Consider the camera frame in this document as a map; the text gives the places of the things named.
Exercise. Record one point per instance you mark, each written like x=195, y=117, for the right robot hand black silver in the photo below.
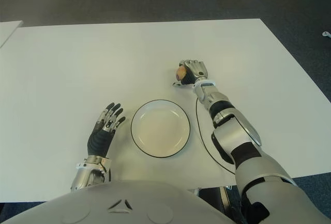
x=197, y=68

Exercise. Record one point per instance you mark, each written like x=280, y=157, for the left robot hand black silver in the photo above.
x=99, y=140

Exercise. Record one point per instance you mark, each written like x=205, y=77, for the yellow red apple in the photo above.
x=181, y=72

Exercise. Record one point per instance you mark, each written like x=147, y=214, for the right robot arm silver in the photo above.
x=238, y=136

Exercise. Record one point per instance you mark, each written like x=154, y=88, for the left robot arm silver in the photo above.
x=84, y=175

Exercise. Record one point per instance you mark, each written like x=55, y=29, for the white plate with black rim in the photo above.
x=160, y=128

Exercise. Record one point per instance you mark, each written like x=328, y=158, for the grey robot torso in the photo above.
x=116, y=200

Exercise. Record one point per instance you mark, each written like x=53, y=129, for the small white object on floor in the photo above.
x=326, y=34

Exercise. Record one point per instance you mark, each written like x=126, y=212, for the neighbouring white table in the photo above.
x=7, y=30

